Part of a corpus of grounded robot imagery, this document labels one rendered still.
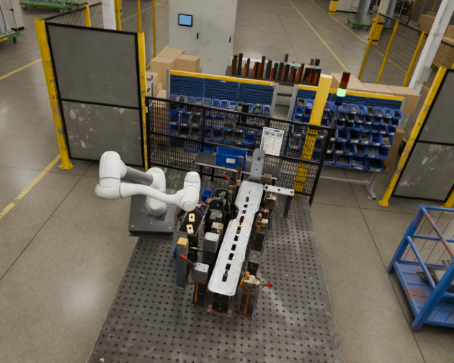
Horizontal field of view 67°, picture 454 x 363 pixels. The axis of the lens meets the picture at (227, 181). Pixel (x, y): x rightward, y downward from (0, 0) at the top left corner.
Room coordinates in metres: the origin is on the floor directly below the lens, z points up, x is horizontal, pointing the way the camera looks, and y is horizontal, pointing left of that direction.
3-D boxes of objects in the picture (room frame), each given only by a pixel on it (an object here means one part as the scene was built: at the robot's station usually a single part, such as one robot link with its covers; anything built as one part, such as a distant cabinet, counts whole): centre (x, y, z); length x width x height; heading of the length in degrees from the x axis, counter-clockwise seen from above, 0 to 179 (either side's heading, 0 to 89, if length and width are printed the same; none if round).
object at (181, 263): (1.73, 0.26, 0.92); 0.08 x 0.08 x 0.44; 81
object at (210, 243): (1.87, 0.07, 0.90); 0.13 x 0.10 x 0.41; 81
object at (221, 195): (2.30, 0.04, 0.94); 0.18 x 0.13 x 0.49; 171
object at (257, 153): (2.89, -0.27, 1.17); 0.12 x 0.01 x 0.34; 81
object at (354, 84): (5.55, -2.14, 0.68); 1.20 x 0.80 x 1.35; 92
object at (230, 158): (3.10, -0.02, 1.10); 0.30 x 0.17 x 0.13; 89
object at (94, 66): (4.22, 1.77, 1.00); 1.34 x 0.14 x 2.00; 90
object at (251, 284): (1.56, -0.24, 0.88); 0.15 x 0.11 x 0.36; 81
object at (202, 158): (3.09, -0.09, 1.02); 0.90 x 0.22 x 0.03; 81
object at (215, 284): (2.15, -0.15, 1.00); 1.38 x 0.22 x 0.02; 171
